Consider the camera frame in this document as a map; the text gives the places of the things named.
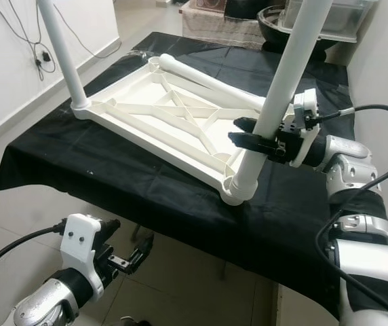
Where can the patterned beige bench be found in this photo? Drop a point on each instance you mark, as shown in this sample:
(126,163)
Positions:
(221,27)

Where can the storage box with orange lid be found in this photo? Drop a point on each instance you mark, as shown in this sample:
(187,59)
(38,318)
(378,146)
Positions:
(211,3)

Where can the black round basin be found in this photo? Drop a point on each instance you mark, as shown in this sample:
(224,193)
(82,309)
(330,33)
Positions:
(272,30)

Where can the black plastic bag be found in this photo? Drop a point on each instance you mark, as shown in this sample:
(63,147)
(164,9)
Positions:
(248,8)

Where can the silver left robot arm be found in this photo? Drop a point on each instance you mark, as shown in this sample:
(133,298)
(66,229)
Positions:
(48,309)

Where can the black power adapter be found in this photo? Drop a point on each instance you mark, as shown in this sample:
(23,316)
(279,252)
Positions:
(46,58)

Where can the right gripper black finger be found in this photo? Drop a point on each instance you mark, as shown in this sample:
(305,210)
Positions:
(246,124)
(251,142)

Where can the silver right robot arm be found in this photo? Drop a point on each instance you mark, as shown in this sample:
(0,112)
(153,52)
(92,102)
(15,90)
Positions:
(350,163)

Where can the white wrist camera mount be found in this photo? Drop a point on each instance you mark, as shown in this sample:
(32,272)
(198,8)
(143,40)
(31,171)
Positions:
(82,241)
(308,102)

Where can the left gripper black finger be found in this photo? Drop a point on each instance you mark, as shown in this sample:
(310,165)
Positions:
(145,247)
(111,226)

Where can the white plastic children table top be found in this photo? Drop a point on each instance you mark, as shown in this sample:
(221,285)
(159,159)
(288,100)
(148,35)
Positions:
(167,115)

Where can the clear plastic storage box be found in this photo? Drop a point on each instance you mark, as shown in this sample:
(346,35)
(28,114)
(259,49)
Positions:
(350,17)

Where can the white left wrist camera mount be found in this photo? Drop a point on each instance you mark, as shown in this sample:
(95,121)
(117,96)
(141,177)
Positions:
(82,241)

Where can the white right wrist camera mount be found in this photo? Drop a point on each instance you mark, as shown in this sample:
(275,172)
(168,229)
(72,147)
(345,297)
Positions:
(308,102)

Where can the black tablecloth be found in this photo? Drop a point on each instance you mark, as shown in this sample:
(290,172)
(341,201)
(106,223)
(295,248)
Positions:
(119,197)

